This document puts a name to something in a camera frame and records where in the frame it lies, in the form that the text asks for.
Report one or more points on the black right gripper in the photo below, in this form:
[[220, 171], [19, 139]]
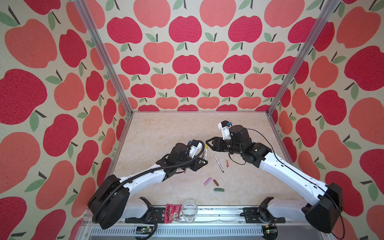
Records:
[[211, 146]]

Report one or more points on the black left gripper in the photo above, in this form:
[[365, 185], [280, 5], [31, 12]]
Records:
[[195, 165]]

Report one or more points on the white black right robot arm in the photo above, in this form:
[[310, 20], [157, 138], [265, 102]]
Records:
[[321, 205]]

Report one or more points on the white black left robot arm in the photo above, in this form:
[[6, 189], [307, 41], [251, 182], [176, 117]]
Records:
[[110, 203]]

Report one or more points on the white silver pen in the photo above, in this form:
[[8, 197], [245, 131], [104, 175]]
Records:
[[219, 164]]

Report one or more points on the pink pen cap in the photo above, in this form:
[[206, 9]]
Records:
[[208, 181]]

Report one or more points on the clear glass bowl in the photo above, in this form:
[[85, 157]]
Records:
[[189, 211]]

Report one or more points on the pink snack packet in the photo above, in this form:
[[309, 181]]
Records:
[[172, 213]]

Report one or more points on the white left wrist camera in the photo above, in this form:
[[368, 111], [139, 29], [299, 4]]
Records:
[[193, 147]]

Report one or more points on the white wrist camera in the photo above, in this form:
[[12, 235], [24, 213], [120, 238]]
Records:
[[193, 147], [224, 127]]

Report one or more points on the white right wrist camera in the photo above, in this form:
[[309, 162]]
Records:
[[224, 127]]

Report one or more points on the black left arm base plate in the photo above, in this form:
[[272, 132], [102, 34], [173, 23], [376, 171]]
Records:
[[153, 215]]

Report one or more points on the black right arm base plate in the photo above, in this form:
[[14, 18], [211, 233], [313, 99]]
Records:
[[257, 216]]

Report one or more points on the aluminium right rear frame post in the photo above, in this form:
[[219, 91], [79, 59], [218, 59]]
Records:
[[327, 10]]

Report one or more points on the aluminium frame post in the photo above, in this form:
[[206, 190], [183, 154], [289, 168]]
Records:
[[87, 18], [327, 10]]

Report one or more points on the aluminium left rear frame post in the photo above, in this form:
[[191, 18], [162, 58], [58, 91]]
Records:
[[87, 18]]

